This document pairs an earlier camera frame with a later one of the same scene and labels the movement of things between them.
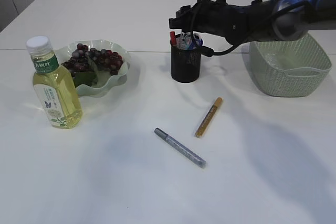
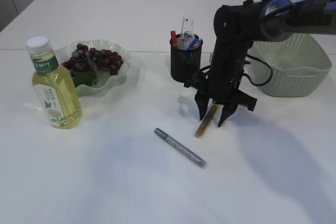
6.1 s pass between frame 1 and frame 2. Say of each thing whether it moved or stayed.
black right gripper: moved
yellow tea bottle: stayed
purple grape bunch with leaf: stayed
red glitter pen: stayed
